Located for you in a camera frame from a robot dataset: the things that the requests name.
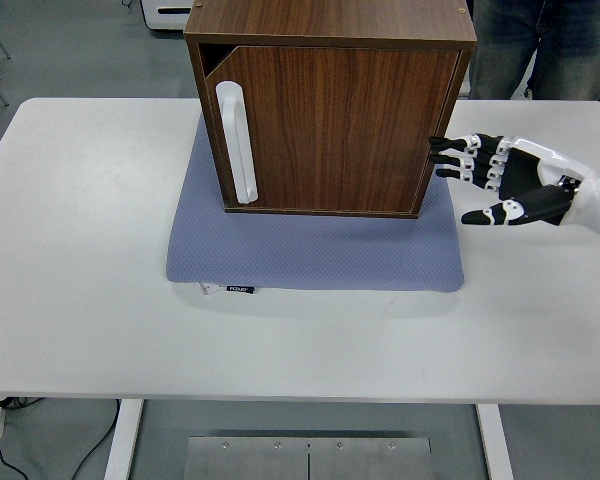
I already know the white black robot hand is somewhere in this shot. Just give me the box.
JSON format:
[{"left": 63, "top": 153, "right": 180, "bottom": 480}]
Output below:
[{"left": 428, "top": 132, "right": 600, "bottom": 236}]

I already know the brown wooden cabinet door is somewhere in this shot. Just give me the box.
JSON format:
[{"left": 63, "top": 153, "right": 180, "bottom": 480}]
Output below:
[{"left": 203, "top": 45, "right": 461, "bottom": 215}]

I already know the white cabinet door handle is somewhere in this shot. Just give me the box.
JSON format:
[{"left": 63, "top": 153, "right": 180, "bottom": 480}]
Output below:
[{"left": 214, "top": 80, "right": 259, "bottom": 205}]

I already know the brown wooden cabinet body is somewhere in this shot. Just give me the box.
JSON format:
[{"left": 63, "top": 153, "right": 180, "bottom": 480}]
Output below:
[{"left": 183, "top": 0, "right": 478, "bottom": 220}]

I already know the person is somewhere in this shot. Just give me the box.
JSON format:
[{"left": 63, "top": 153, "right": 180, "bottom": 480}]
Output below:
[{"left": 467, "top": 0, "right": 600, "bottom": 105}]

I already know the blue dotted mat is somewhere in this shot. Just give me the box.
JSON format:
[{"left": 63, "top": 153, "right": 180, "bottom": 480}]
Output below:
[{"left": 165, "top": 110, "right": 466, "bottom": 294}]

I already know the white table leg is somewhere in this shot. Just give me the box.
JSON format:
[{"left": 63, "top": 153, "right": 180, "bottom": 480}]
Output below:
[
  {"left": 475, "top": 402, "right": 514, "bottom": 480},
  {"left": 103, "top": 398, "right": 145, "bottom": 480}
]

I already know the grey metal plate with screws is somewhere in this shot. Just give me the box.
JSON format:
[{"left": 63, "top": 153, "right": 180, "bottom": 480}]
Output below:
[{"left": 183, "top": 436, "right": 432, "bottom": 480}]

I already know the white appliance with slot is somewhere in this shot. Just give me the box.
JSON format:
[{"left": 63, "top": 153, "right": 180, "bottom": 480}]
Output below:
[{"left": 140, "top": 0, "right": 201, "bottom": 32}]

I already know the black power cable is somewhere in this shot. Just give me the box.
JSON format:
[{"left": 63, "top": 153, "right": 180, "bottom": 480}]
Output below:
[
  {"left": 71, "top": 398, "right": 121, "bottom": 480},
  {"left": 0, "top": 423, "right": 29, "bottom": 480}
]

